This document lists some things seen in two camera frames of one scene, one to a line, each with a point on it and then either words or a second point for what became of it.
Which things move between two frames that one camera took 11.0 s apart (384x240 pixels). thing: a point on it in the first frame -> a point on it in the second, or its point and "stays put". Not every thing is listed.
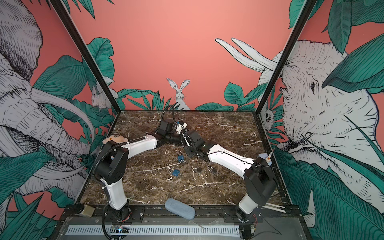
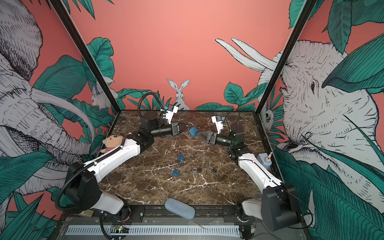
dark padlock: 212,170 stays put
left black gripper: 182,139 -> 184,129
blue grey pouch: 180,208 stays put
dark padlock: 197,170 stays put
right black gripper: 188,152 -> 204,135
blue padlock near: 175,172 stays put
